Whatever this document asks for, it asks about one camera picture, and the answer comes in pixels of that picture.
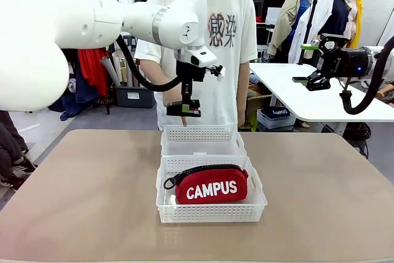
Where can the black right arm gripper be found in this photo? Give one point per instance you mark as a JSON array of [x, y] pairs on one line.
[[344, 61]]

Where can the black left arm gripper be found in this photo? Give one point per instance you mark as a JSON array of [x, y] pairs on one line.
[[192, 73]]

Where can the red CAMPUS pencil case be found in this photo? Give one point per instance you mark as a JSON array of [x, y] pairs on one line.
[[212, 187]]

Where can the person's left forearm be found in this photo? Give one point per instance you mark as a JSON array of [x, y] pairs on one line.
[[243, 90]]

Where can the person's right forearm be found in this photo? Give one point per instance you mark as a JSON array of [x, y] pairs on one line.
[[154, 75]]

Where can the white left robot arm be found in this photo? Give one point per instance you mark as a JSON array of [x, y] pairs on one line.
[[46, 29]]

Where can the person's right hand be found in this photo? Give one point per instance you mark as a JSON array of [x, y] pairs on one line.
[[183, 121]]

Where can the person's left hand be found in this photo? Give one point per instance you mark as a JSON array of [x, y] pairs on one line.
[[243, 123]]

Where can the person in white t-shirt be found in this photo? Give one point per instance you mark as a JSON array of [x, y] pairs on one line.
[[227, 90]]

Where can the black stand pole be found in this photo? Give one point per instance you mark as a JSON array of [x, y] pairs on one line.
[[309, 22]]

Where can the mannequin with white coat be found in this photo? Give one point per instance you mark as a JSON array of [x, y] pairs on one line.
[[334, 19]]

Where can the small white plastic basket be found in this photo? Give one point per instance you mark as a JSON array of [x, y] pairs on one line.
[[203, 135]]

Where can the yellow garment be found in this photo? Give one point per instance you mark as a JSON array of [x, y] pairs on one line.
[[357, 22]]

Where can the grey storage box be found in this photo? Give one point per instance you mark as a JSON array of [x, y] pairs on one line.
[[135, 98]]

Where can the white background table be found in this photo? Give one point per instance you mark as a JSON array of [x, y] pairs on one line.
[[292, 103]]

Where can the green stool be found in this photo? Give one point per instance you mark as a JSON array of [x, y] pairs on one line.
[[249, 123]]

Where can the clear box with black case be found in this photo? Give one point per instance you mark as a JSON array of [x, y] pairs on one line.
[[278, 115]]

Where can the cream cardboard tube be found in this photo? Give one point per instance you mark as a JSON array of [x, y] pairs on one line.
[[118, 66]]

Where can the black plastic stool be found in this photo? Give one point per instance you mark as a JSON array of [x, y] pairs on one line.
[[132, 42]]

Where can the black bag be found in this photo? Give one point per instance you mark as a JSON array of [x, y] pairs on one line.
[[357, 133]]

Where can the black clothes rack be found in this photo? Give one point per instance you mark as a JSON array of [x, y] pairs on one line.
[[107, 106]]

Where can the grey cardboard tube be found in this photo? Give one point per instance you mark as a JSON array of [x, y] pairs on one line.
[[110, 70]]

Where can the red dress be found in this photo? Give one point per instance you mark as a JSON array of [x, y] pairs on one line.
[[90, 69]]

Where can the large white plastic basket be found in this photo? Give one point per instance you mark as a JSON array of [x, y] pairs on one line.
[[209, 213]]

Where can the seated person in dark trousers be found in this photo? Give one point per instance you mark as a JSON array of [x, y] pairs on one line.
[[12, 149]]

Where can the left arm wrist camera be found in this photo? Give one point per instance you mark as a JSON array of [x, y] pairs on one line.
[[200, 57]]

